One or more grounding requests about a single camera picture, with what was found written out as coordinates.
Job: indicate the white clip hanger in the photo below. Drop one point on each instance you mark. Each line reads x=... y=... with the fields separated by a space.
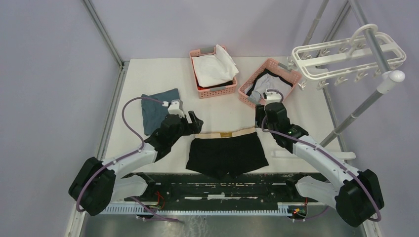
x=341 y=58

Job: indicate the light grey underwear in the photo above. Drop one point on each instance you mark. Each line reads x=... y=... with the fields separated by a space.
x=267 y=81

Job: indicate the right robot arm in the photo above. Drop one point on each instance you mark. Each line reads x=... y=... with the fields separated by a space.
x=355 y=195

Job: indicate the black underwear beige waistband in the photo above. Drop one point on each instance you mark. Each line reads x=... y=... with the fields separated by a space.
x=221 y=154

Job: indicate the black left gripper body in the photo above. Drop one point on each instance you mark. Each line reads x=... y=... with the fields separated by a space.
x=184 y=129

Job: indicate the folded blue-grey cloth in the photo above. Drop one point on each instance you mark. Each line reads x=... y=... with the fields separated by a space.
x=154 y=113

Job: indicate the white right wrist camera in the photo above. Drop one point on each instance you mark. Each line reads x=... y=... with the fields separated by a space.
x=272 y=97

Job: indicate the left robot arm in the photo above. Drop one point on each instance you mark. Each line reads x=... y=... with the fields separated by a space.
x=99 y=183

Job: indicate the white crumpled cloth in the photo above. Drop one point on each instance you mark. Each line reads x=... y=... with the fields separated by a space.
x=215 y=68

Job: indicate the pink basket with underwear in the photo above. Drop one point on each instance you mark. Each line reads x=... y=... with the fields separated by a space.
x=269 y=66

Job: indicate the metal drying rack stand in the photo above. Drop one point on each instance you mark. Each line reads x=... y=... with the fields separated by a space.
x=389 y=79

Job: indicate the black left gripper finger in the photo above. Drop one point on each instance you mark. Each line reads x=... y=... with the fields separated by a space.
x=195 y=127
x=194 y=119

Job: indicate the pink basket with white cloth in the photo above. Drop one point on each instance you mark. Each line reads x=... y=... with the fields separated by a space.
x=222 y=89

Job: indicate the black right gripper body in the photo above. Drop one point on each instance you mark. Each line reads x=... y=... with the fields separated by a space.
x=270 y=126

